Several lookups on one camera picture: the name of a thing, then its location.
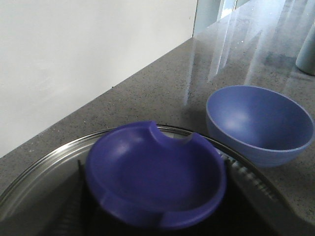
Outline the light blue plastic bowl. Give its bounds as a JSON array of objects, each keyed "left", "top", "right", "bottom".
[{"left": 206, "top": 85, "right": 315, "bottom": 168}]

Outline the grey cylindrical object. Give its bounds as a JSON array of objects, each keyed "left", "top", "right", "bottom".
[{"left": 295, "top": 25, "right": 315, "bottom": 76}]

